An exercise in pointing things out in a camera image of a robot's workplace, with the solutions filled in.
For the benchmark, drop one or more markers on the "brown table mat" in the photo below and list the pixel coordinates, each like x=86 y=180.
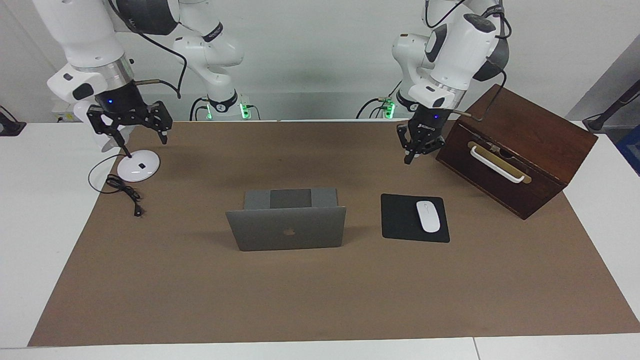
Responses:
x=300 y=300

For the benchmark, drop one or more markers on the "white computer mouse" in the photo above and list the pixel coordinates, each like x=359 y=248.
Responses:
x=428 y=217

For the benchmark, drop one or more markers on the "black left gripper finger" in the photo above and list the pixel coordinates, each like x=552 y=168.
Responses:
x=407 y=147
x=434 y=145

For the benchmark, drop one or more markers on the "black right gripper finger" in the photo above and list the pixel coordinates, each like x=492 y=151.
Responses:
x=161 y=120
x=97 y=122

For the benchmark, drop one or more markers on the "black camera stand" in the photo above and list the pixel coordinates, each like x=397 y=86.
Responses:
x=597 y=122

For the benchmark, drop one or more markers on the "silver Apple laptop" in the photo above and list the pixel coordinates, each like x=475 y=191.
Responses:
x=260 y=232

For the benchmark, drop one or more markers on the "white desk lamp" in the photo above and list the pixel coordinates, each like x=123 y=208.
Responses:
x=132 y=172

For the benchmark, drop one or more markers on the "dark brown wooden box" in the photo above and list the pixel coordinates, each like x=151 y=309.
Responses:
x=525 y=125

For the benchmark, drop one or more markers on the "blue crate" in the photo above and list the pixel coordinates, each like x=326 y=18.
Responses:
x=632 y=150

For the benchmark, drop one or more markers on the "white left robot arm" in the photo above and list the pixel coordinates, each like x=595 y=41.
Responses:
x=460 y=50

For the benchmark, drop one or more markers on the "black clamp mount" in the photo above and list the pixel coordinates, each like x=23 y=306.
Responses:
x=10 y=127

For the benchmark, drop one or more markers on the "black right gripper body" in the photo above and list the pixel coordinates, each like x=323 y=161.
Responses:
x=122 y=107

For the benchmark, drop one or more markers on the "black mouse pad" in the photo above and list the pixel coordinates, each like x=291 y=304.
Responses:
x=397 y=220

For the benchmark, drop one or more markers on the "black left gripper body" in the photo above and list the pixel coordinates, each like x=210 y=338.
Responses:
x=427 y=127

